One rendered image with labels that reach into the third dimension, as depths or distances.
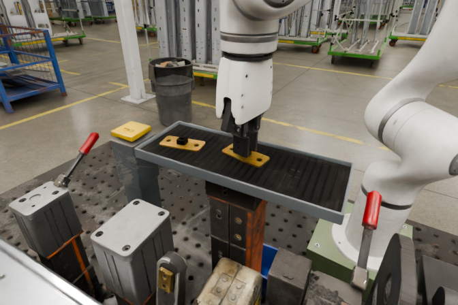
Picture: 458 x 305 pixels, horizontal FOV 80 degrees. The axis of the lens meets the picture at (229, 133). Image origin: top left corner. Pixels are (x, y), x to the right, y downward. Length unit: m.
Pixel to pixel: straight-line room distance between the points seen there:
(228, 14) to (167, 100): 2.77
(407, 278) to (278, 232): 0.70
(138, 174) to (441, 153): 0.59
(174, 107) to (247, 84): 2.77
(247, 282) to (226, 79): 0.28
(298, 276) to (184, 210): 0.72
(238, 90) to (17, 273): 0.48
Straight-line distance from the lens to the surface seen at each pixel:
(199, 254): 0.93
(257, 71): 0.41
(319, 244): 0.86
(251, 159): 0.48
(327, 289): 0.43
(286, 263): 0.42
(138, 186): 0.66
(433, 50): 0.64
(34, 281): 0.61
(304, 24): 7.84
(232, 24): 0.39
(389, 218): 0.77
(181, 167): 0.48
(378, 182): 0.72
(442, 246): 1.17
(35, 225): 0.66
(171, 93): 3.09
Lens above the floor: 1.43
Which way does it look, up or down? 28 degrees down
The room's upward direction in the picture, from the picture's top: straight up
